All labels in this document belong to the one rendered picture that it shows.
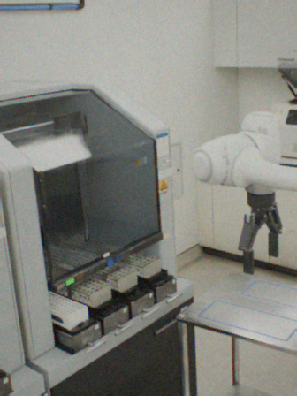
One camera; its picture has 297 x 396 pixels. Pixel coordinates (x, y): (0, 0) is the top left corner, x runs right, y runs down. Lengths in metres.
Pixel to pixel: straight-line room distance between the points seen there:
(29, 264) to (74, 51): 1.81
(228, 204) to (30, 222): 2.65
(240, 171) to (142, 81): 2.64
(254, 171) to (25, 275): 0.95
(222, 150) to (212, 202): 3.15
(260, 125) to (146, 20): 2.58
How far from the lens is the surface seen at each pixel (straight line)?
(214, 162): 1.29
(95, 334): 2.13
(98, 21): 3.61
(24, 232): 1.90
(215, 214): 4.46
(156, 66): 4.00
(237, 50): 4.44
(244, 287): 2.29
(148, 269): 2.38
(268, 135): 1.43
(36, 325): 2.04
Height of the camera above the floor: 1.84
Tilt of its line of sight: 17 degrees down
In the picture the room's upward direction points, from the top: 4 degrees counter-clockwise
